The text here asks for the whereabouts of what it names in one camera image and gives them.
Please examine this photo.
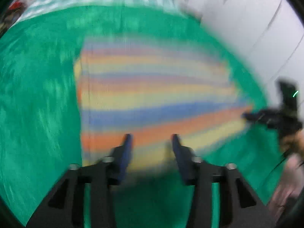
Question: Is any green velvet blanket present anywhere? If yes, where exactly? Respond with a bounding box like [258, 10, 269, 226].
[0, 5, 287, 228]

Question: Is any striped knitted sweater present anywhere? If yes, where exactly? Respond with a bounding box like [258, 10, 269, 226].
[73, 36, 254, 173]

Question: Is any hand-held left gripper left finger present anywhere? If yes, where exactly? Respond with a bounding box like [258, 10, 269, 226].
[26, 134, 134, 228]

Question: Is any person's right leg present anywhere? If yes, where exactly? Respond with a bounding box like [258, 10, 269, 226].
[268, 153, 304, 220]

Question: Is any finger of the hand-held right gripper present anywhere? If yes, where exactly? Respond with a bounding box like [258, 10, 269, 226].
[241, 109, 270, 124]

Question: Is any pile of mixed clothes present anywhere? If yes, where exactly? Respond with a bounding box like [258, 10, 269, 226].
[0, 0, 30, 35]

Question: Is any white wardrobe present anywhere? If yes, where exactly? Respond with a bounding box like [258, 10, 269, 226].
[174, 0, 304, 114]

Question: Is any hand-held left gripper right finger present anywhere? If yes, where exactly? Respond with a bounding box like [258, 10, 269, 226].
[171, 134, 277, 228]

